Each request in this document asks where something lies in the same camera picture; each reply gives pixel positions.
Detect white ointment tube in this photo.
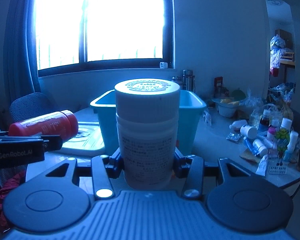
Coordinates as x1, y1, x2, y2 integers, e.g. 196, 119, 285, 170
255, 155, 268, 177

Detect dark syrup bottle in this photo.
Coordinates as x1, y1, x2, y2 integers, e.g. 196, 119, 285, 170
258, 109, 271, 132

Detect red jacket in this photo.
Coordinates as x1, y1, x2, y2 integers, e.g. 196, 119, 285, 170
0, 170, 26, 234

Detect steel thermos flask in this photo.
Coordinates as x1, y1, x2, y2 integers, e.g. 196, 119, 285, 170
182, 69, 195, 92

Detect white bottle lying down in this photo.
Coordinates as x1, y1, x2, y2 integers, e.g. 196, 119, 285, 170
240, 125, 257, 140

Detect white bowl with fruit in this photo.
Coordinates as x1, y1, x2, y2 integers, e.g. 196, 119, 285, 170
212, 98, 239, 118

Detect red bottle sideways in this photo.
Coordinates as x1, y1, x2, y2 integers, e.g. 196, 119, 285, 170
8, 110, 78, 142

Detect small white windowsill box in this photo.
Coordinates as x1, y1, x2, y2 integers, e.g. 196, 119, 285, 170
159, 62, 168, 69

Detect pink thermos bottle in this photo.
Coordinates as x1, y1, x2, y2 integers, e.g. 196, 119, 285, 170
171, 76, 183, 89

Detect crumpled snack wrapper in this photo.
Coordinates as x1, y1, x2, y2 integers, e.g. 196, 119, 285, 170
204, 109, 212, 126

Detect white bin lid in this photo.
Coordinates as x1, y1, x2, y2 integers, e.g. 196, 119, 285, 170
57, 121, 105, 157

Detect teal plastic storage bin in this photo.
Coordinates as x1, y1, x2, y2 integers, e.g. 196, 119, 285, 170
90, 90, 206, 155

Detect white bottle blue label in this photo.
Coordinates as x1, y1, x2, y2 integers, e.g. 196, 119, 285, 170
253, 139, 268, 158

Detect white pill bottle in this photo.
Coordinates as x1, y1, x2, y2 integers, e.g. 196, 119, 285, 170
115, 79, 180, 190

